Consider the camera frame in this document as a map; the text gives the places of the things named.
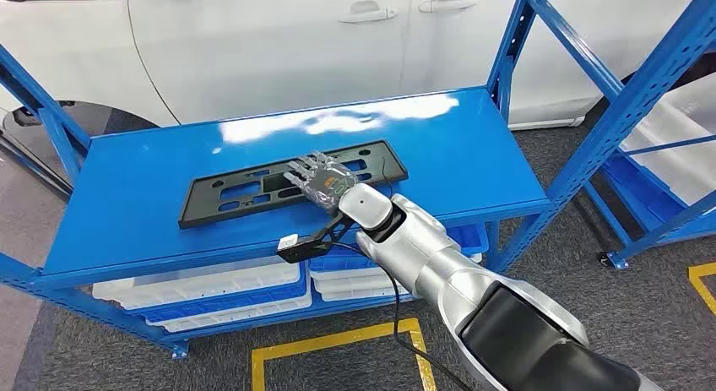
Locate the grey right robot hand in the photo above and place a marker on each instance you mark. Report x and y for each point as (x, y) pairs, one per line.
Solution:
(327, 181)

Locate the black plastic frame part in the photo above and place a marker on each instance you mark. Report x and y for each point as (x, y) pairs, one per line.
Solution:
(193, 209)

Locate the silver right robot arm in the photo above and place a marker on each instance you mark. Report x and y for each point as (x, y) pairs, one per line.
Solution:
(436, 254)

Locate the blue metal shelf rack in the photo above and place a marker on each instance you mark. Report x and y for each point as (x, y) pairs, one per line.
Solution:
(168, 198)

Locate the blue shelf rack on castors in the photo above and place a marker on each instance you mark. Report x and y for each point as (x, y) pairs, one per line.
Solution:
(643, 192)

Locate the white car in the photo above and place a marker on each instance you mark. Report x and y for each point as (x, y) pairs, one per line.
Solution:
(252, 53)

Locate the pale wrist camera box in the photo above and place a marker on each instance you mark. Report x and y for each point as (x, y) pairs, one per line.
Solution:
(288, 243)

